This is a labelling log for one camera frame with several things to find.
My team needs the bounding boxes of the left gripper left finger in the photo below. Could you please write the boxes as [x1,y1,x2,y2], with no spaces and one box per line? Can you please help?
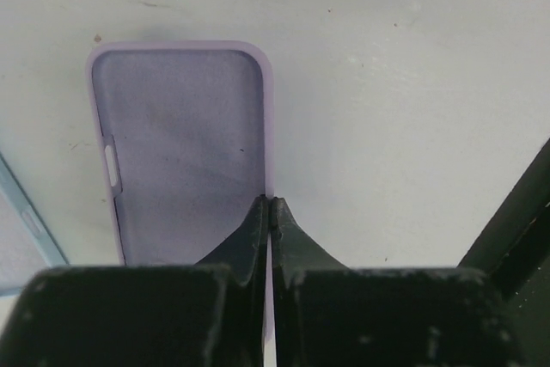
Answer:
[15,196,269,366]

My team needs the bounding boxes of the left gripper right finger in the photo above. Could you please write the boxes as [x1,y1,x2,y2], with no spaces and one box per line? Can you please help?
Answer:
[271,198,527,366]

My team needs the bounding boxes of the lavender phone case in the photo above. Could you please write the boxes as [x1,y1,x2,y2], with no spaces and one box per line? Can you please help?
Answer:
[88,41,273,266]

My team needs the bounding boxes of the light blue phone case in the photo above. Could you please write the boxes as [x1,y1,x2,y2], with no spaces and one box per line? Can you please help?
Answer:
[1,161,69,297]

